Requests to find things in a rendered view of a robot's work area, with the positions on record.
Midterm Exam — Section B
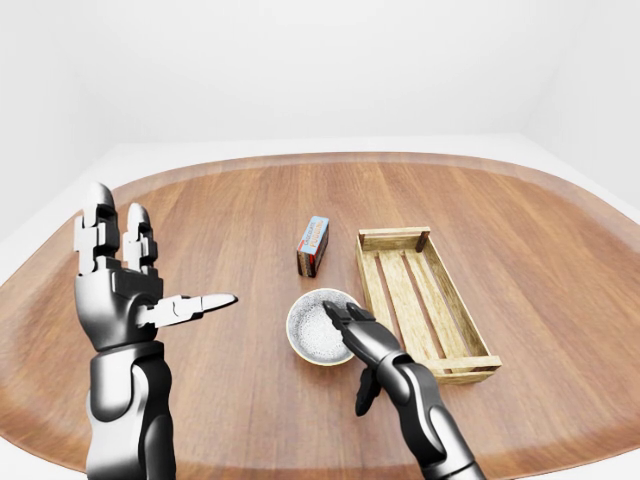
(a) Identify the speckled bowl with pale rim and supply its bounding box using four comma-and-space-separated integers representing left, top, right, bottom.
285, 287, 363, 367

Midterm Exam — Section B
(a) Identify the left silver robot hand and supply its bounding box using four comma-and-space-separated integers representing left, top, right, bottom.
72, 182, 239, 352

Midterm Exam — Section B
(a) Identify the wooden slat tray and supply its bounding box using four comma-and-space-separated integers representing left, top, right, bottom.
355, 226, 503, 386

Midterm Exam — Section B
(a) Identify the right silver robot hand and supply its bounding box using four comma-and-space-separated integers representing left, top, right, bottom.
322, 300, 406, 418

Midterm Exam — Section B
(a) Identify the printed pudding box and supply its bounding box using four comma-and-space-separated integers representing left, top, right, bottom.
296, 215, 331, 278

